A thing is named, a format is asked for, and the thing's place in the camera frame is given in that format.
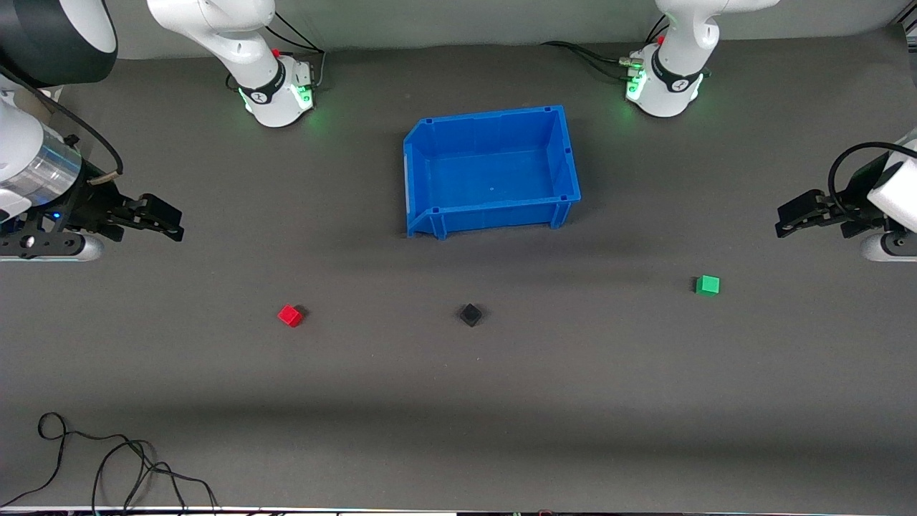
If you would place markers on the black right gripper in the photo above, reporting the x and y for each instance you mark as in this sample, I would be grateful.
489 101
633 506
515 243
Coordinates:
92 203

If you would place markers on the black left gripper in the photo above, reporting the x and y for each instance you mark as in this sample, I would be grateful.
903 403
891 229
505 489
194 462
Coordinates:
854 195

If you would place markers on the small green cube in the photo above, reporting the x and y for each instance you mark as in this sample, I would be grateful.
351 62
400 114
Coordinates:
708 285

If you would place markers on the small red cube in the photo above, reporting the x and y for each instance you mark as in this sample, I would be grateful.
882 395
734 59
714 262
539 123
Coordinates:
289 315

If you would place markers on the small black cube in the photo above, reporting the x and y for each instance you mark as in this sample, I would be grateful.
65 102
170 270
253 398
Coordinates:
471 314

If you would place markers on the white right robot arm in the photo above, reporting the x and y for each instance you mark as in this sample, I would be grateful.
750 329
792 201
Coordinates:
272 93

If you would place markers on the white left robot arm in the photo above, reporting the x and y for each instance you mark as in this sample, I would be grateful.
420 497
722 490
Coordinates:
670 86

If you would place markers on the blue plastic storage bin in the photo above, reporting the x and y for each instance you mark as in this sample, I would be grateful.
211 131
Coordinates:
494 179

